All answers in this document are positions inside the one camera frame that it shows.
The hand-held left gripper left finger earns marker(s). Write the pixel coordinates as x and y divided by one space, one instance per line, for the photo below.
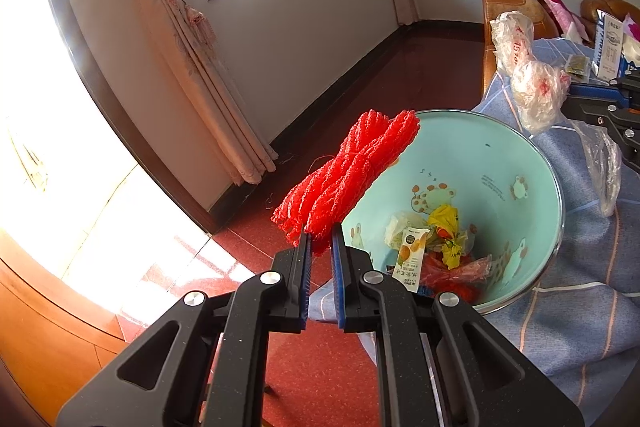
302 277

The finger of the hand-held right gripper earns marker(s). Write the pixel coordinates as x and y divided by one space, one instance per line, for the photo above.
595 92
590 109

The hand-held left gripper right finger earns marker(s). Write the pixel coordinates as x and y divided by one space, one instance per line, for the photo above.
337 277

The clear bag red print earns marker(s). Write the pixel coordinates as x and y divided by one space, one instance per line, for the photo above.
540 94
510 42

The orange white snack wrapper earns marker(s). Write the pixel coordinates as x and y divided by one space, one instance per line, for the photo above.
410 257

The pale yellow printed plastic bag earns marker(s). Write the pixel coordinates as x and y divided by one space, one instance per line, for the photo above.
400 227

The red mesh net bag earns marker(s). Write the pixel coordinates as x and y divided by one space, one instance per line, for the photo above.
340 177

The trash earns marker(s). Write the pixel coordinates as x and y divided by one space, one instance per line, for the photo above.
455 274

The teal cartoon waste bin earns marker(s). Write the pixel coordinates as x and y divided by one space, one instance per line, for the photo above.
475 157

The green snack packet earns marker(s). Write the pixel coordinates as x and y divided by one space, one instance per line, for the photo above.
577 64

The tall white carton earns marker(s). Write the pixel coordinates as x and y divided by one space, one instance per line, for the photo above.
610 47

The clear plastic bag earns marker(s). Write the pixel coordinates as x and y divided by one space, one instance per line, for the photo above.
602 167

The brown leather sofa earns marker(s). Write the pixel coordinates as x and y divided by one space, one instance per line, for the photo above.
607 4

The pink white floral pillow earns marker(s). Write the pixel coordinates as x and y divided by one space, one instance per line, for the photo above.
555 2

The blue plaid tablecloth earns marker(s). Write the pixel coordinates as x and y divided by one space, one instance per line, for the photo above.
575 282

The beige curtain with tassel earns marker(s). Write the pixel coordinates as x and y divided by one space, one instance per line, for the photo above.
200 57

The wooden cabinet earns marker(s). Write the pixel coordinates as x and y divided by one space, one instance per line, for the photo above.
50 332

